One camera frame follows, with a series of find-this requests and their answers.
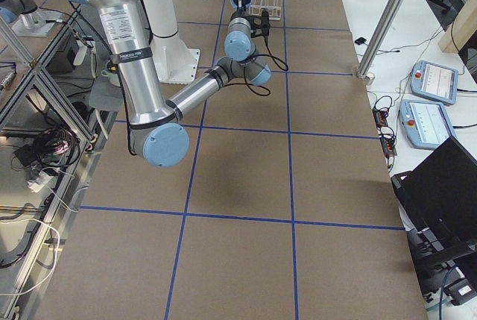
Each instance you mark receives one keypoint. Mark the black laptop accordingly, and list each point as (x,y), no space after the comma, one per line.
(439,197)

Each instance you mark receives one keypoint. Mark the orange black hub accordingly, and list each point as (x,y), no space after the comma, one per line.
(380,118)
(388,147)

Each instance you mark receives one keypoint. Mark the lower teach pendant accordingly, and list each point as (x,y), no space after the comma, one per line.
(426,123)

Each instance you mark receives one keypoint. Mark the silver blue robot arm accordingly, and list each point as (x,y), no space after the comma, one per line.
(154,108)

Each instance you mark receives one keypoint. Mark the upper orange black hub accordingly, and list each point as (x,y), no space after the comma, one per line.
(380,118)

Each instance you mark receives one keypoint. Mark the brown paper table cover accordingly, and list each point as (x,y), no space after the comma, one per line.
(282,208)

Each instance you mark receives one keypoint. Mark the aluminium frame post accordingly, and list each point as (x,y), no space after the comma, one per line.
(389,13)

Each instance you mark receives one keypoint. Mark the upper teach pendant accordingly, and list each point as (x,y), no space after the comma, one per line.
(434,82)

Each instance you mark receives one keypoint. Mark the teach pendant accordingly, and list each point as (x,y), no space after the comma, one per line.
(434,82)
(426,123)

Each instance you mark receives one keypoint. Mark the white enamel pot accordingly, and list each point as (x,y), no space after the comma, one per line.
(110,72)

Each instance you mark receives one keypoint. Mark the small black device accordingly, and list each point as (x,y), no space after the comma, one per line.
(360,40)

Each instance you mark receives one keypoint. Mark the white wire cup holder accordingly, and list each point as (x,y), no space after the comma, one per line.
(273,7)

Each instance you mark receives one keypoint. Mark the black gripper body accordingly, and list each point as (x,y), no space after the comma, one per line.
(242,10)

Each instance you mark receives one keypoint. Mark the white metal base plate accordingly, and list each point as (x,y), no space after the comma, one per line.
(175,63)

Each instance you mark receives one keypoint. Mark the lower orange black hub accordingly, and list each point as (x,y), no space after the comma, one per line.
(388,147)

